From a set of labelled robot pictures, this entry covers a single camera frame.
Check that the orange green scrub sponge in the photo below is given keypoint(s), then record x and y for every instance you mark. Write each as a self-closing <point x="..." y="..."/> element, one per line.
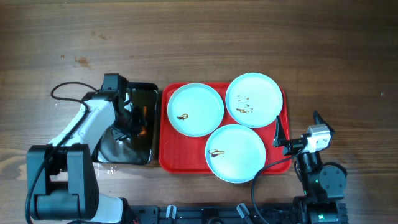
<point x="143" y="127"/>

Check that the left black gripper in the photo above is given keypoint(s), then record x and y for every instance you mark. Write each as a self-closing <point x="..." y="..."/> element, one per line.
<point x="132" y="117"/>

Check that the black water basin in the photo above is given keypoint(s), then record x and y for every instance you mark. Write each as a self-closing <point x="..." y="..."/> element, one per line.
<point x="121" y="143"/>

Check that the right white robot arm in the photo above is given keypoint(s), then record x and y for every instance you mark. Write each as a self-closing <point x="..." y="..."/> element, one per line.
<point x="323" y="182"/>

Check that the black mounting rail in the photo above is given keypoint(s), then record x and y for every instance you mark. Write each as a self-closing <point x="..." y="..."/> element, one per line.
<point x="272" y="213"/>

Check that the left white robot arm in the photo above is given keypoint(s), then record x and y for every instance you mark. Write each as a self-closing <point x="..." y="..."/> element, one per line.
<point x="61" y="181"/>

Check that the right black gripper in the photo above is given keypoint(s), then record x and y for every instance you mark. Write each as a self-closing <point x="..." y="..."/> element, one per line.
<point x="296" y="145"/>

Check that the light blue plate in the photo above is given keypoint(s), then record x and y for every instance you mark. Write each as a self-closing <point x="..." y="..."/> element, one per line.
<point x="254" y="100"/>
<point x="195" y="109"/>
<point x="235" y="153"/>

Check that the red plastic tray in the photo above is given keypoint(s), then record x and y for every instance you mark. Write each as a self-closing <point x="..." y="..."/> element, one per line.
<point x="180" y="154"/>

